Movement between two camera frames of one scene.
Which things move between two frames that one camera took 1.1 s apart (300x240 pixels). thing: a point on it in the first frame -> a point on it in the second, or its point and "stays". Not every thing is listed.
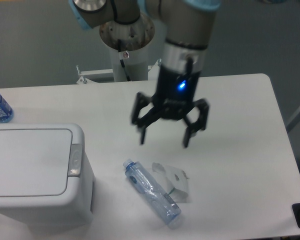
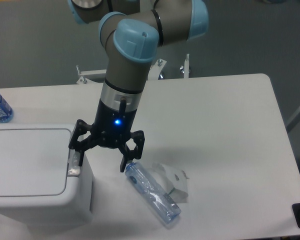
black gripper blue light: [174, 94] -> [112, 128]
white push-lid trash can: [42, 172] stays
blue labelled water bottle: [0, 110] stays
